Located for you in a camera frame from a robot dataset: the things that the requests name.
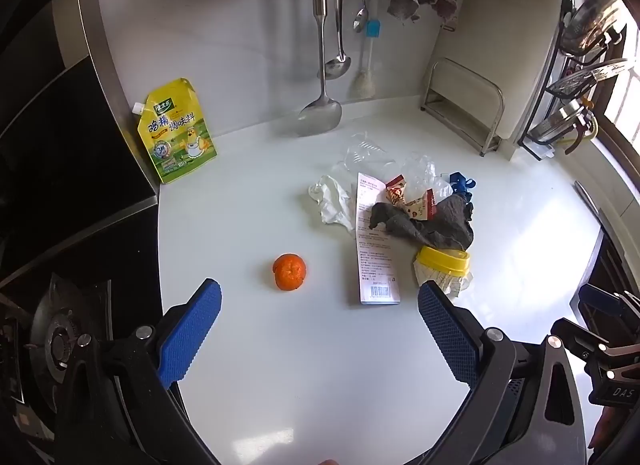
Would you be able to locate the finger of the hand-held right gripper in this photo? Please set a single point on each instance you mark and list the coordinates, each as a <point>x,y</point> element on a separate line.
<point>597,297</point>
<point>585,337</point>

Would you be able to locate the window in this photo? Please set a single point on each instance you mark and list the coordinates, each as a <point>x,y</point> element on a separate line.
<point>625,90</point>

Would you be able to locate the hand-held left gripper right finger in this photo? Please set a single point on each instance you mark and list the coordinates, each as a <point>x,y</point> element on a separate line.
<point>447,335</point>

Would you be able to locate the blue plastic clip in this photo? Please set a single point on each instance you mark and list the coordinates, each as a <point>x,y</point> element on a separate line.
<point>460,182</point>

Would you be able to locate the pink paper box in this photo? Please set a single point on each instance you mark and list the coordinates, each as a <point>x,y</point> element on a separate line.
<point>372,265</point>

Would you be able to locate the patterned steel pot lid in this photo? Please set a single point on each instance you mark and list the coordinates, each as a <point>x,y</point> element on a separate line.
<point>585,77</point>

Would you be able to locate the small steel pot lid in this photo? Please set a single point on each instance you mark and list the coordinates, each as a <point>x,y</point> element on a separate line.
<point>555,122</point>

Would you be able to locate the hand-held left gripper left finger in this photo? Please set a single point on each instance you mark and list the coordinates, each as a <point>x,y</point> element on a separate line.
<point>192,330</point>

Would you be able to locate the orange tangerine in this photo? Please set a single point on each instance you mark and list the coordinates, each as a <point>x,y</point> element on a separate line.
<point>289,272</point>

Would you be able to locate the steel ladle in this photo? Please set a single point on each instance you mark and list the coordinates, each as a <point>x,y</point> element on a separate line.
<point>337,69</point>

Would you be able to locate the large steel pot lid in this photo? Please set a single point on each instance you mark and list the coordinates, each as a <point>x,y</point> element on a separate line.
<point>595,20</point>

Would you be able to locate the steel sink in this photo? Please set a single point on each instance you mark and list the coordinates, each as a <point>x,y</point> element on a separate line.
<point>615,265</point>

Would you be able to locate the steel board stand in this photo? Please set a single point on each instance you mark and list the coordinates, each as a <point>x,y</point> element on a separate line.
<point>496,115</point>

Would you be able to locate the clear plastic cup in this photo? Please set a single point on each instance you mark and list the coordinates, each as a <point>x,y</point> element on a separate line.
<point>360,155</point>

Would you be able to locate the clear plastic bag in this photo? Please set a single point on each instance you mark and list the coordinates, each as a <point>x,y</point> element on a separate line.
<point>422,170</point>

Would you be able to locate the white tissue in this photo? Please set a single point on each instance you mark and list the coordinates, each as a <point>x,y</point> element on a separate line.
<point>332,200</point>

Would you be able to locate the black lid rack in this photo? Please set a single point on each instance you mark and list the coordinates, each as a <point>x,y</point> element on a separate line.
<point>560,70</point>

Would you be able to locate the white cutting board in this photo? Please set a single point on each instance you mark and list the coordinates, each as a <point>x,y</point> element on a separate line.
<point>500,35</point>

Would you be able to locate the dark grey rag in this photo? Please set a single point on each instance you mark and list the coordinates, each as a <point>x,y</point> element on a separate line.
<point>440,230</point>

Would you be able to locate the steel spatula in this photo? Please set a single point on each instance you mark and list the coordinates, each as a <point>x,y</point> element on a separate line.
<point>320,115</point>

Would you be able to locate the yellow seasoning pouch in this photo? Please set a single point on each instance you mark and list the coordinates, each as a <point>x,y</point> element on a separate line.
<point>175,135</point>

